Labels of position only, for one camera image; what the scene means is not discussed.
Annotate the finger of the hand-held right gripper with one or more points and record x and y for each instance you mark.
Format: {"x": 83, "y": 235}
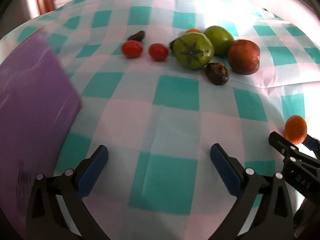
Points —
{"x": 278, "y": 140}
{"x": 312, "y": 143}

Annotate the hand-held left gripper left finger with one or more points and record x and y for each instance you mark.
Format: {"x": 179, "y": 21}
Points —
{"x": 96, "y": 162}

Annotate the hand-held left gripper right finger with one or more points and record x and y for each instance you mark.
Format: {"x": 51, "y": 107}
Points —
{"x": 222, "y": 165}

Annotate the small orange kumquat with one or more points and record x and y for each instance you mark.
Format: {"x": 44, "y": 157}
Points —
{"x": 295, "y": 129}
{"x": 193, "y": 31}

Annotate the red-brown round fruit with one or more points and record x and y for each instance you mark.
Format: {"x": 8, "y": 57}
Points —
{"x": 243, "y": 57}

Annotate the dark brown wrinkled fruit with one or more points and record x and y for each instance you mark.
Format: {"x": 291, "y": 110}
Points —
{"x": 217, "y": 74}

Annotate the purple storage box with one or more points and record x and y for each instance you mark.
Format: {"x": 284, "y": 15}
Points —
{"x": 32, "y": 95}

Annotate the green tomato with star calyx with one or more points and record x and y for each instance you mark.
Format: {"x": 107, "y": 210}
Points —
{"x": 192, "y": 51}

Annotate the red cherry tomato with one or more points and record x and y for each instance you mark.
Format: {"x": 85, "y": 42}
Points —
{"x": 132, "y": 49}
{"x": 158, "y": 52}

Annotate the smooth green tomato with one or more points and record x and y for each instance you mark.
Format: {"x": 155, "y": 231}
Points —
{"x": 220, "y": 36}

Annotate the teal white checkered tablecloth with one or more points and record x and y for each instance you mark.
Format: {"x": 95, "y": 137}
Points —
{"x": 175, "y": 120}

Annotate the small dark dried fruit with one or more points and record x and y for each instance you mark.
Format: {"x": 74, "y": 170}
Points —
{"x": 172, "y": 45}
{"x": 137, "y": 35}

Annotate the grey door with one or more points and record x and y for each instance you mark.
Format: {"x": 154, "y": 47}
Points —
{"x": 20, "y": 2}

